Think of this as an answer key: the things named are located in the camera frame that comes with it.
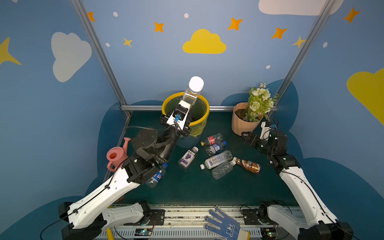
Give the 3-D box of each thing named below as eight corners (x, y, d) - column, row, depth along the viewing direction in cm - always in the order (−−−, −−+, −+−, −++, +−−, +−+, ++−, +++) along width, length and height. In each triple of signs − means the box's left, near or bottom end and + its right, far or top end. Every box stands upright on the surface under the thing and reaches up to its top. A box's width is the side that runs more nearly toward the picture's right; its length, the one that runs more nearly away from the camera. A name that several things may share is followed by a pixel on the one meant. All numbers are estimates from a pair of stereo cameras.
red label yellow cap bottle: (204, 149, 100) (204, 146, 97) (200, 142, 103) (200, 139, 100) (224, 141, 104) (225, 138, 101) (220, 135, 108) (220, 132, 105)
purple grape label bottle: (176, 165, 93) (176, 163, 91) (190, 145, 103) (190, 143, 101) (187, 171, 90) (187, 169, 88) (200, 150, 100) (201, 148, 98)
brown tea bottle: (231, 165, 93) (233, 162, 90) (233, 158, 96) (234, 155, 93) (257, 174, 89) (260, 171, 86) (258, 167, 92) (261, 164, 89)
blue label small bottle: (208, 156, 96) (208, 154, 94) (204, 150, 100) (204, 147, 97) (228, 148, 101) (229, 146, 98) (224, 142, 104) (225, 139, 101)
